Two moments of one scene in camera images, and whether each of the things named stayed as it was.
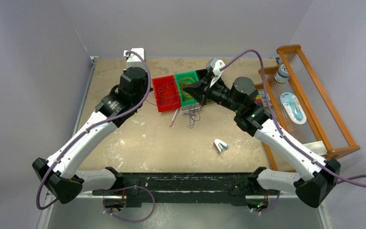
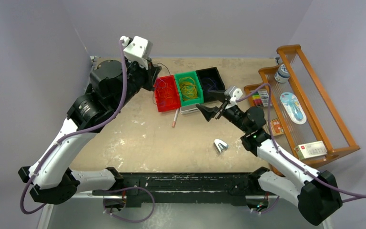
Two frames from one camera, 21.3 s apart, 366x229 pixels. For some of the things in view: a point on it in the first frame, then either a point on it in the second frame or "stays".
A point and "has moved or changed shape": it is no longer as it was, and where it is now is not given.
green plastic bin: [183, 79] stays
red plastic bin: [167, 92] stays
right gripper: [197, 89] → [208, 112]
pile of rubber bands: [169, 93] has moved or changed shape
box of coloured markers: [260, 98] stays
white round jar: [282, 74] stays
